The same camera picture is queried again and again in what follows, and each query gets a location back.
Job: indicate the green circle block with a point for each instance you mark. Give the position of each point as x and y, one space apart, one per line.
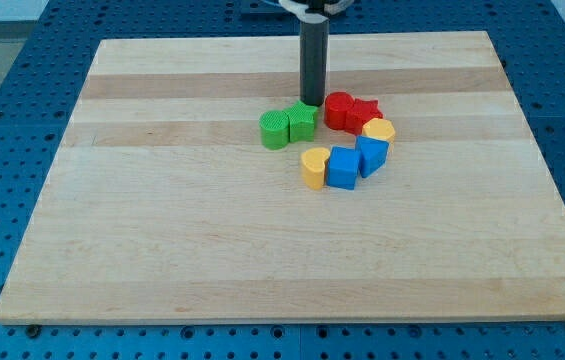
274 128

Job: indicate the yellow heart block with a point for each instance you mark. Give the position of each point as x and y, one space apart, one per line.
313 167

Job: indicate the red circle block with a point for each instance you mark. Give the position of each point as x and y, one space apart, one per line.
336 107

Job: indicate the blue cube block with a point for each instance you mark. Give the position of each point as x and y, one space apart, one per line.
343 168

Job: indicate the green star block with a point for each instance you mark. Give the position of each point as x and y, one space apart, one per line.
302 121

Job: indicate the blue triangle block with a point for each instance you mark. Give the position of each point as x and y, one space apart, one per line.
373 154

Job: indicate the red star block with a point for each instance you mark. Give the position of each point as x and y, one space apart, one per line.
360 113

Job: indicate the yellow hexagon block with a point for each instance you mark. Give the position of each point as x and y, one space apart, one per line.
376 131

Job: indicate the wooden board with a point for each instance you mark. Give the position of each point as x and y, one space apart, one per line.
162 206

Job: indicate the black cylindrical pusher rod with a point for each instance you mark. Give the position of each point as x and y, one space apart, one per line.
313 59

